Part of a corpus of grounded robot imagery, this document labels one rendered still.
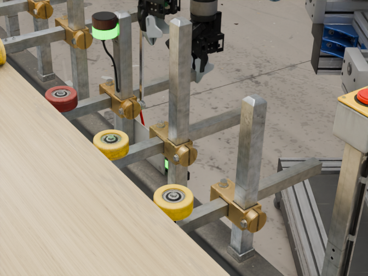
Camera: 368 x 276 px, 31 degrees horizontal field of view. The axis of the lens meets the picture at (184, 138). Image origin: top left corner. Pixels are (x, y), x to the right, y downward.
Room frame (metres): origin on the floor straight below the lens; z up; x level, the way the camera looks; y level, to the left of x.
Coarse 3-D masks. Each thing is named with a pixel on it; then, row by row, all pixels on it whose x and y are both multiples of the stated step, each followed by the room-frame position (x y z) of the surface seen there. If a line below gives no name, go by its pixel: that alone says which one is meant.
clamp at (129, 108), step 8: (104, 88) 1.55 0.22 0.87; (112, 88) 1.56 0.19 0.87; (112, 96) 1.52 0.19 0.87; (112, 104) 1.52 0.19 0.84; (120, 104) 1.48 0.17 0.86; (128, 104) 1.48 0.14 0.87; (136, 104) 1.49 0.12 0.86; (120, 112) 1.47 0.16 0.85; (128, 112) 1.47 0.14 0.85; (136, 112) 1.49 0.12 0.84
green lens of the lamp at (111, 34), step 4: (92, 28) 1.48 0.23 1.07; (116, 28) 1.48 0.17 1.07; (96, 32) 1.47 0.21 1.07; (100, 32) 1.46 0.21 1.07; (104, 32) 1.46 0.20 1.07; (108, 32) 1.46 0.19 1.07; (112, 32) 1.47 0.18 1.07; (116, 32) 1.48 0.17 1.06; (96, 36) 1.47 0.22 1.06; (100, 36) 1.46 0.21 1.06; (104, 36) 1.46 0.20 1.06; (108, 36) 1.46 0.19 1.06; (112, 36) 1.47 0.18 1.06
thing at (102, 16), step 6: (102, 12) 1.51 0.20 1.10; (108, 12) 1.51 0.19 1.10; (96, 18) 1.47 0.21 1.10; (102, 18) 1.47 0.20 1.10; (108, 18) 1.48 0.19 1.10; (102, 30) 1.46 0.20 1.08; (102, 42) 1.49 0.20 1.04; (114, 42) 1.51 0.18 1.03; (108, 54) 1.49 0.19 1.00; (114, 66) 1.50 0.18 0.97; (114, 72) 1.50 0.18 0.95
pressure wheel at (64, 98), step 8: (56, 88) 1.48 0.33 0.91; (64, 88) 1.48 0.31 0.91; (72, 88) 1.48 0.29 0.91; (48, 96) 1.44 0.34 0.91; (56, 96) 1.44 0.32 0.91; (64, 96) 1.44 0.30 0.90; (72, 96) 1.44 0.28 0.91; (56, 104) 1.42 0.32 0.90; (64, 104) 1.42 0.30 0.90; (72, 104) 1.43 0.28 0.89
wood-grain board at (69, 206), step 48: (0, 96) 1.44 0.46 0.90; (0, 144) 1.23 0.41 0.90; (48, 144) 1.24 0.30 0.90; (0, 192) 1.06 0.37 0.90; (48, 192) 1.06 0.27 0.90; (96, 192) 1.07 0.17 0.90; (0, 240) 0.91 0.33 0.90; (48, 240) 0.92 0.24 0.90; (96, 240) 0.92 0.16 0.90; (144, 240) 0.92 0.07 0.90; (192, 240) 0.93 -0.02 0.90
